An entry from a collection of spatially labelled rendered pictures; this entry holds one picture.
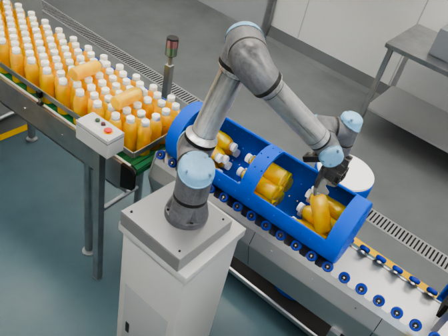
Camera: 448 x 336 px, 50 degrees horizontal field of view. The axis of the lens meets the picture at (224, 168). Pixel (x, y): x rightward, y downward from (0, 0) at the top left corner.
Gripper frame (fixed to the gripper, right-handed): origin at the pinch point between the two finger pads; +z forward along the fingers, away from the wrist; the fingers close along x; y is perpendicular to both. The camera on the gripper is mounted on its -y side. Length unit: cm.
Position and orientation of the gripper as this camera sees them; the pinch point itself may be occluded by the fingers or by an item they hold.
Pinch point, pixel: (317, 189)
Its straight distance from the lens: 186.5
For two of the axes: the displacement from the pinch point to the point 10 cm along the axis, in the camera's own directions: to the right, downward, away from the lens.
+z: -1.7, 7.5, 6.4
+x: 5.9, -4.4, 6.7
